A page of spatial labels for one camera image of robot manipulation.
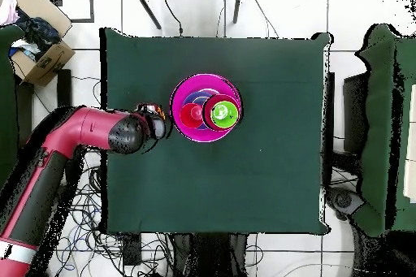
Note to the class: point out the red cup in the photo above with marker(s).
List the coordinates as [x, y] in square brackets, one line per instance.
[188, 117]

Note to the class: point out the blue bowl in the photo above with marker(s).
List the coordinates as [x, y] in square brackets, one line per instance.
[196, 96]

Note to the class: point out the small magenta bowl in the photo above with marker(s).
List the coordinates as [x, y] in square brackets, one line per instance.
[208, 117]

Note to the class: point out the large pink bowl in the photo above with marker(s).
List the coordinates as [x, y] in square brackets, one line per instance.
[208, 82]

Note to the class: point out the light green cup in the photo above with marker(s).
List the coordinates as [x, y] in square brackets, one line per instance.
[224, 121]

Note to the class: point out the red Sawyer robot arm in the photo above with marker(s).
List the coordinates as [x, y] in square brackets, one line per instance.
[91, 127]

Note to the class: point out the cardboard box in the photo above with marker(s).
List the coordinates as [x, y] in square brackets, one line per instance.
[48, 62]

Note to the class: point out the dark blue clothing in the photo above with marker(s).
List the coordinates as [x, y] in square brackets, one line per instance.
[39, 33]

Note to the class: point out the dark green tablecloth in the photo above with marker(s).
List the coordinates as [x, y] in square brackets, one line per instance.
[260, 176]

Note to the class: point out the green cloth covered table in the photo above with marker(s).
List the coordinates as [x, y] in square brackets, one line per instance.
[6, 95]
[377, 95]

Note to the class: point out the black power box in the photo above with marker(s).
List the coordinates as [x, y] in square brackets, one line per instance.
[131, 249]

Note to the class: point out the pink cloth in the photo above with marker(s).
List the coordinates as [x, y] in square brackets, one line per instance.
[8, 10]

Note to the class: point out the dark grey chair base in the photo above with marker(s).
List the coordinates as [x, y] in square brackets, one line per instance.
[344, 199]

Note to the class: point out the black stool frame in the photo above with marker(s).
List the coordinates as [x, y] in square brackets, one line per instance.
[64, 88]

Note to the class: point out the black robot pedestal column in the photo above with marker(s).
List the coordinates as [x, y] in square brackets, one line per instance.
[211, 257]

